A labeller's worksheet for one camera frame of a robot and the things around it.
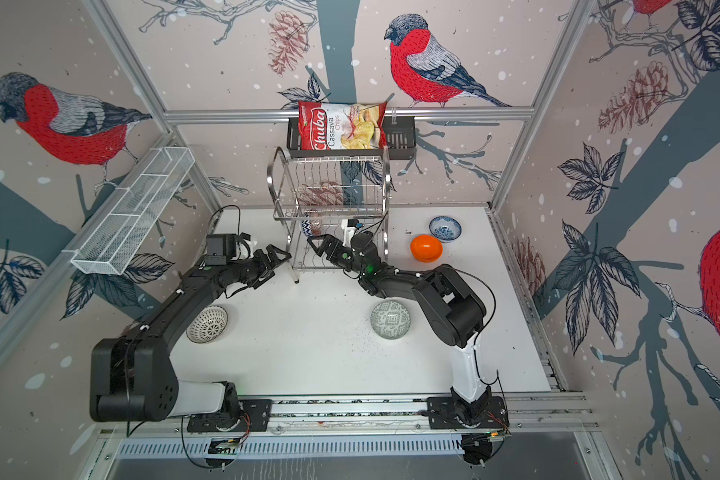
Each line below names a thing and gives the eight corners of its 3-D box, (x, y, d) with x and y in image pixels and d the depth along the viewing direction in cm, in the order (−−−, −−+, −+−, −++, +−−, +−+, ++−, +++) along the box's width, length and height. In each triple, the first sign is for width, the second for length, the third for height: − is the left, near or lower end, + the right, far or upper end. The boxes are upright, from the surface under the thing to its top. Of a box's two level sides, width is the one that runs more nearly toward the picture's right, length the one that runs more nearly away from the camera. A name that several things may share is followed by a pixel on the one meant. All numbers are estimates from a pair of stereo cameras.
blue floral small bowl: (425, 232, 115) (427, 223, 111) (436, 219, 119) (439, 211, 115) (451, 246, 110) (454, 238, 106) (462, 233, 115) (465, 224, 111)
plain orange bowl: (427, 269, 104) (429, 261, 100) (407, 252, 109) (408, 243, 105) (445, 254, 108) (448, 246, 104) (424, 238, 113) (426, 229, 109)
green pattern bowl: (370, 340, 88) (370, 334, 84) (370, 307, 95) (370, 300, 91) (410, 340, 88) (412, 334, 84) (407, 307, 95) (408, 300, 91)
